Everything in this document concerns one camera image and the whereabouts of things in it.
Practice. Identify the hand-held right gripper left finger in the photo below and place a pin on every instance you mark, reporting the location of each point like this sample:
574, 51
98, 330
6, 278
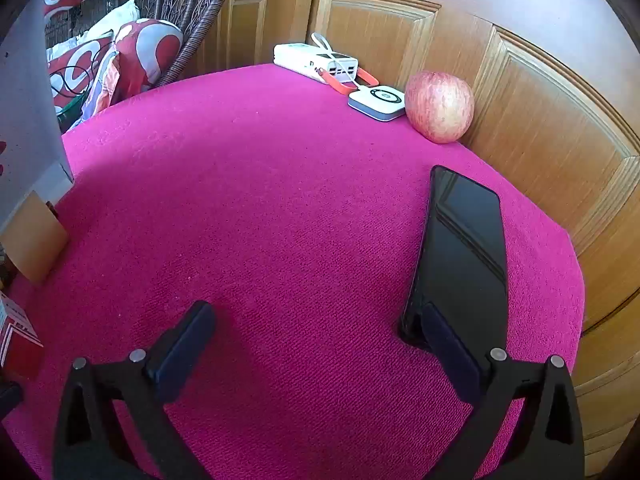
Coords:
182, 355

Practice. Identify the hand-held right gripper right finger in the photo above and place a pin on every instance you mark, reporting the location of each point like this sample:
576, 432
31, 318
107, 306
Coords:
450, 355

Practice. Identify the black smartphone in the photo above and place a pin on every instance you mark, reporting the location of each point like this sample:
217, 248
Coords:
465, 240

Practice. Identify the pink tablecloth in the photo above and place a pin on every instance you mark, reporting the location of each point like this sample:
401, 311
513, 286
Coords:
250, 210

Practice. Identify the small red white box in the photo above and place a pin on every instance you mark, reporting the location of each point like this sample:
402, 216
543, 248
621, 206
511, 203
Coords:
17, 345

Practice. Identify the tan cardboard piece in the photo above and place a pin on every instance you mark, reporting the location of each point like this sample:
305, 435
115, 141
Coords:
32, 245

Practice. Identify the red apple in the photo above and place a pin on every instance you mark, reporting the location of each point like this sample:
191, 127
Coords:
440, 105

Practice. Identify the small white square charger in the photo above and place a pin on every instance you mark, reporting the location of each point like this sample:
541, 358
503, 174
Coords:
377, 100

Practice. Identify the green plush cushion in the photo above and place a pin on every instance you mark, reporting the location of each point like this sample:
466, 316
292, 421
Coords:
70, 106

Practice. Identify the white board panel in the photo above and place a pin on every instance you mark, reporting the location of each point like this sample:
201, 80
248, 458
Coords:
30, 110

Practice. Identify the square red white cushion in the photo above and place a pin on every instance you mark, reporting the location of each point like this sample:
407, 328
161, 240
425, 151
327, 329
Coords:
75, 67

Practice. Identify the round red white cushion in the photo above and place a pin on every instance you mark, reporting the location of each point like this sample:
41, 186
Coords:
150, 45

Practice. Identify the white power bank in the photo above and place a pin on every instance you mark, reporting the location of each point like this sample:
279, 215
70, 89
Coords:
300, 57

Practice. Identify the brown wicker hanging chair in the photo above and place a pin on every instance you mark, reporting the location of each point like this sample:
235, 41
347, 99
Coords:
200, 10

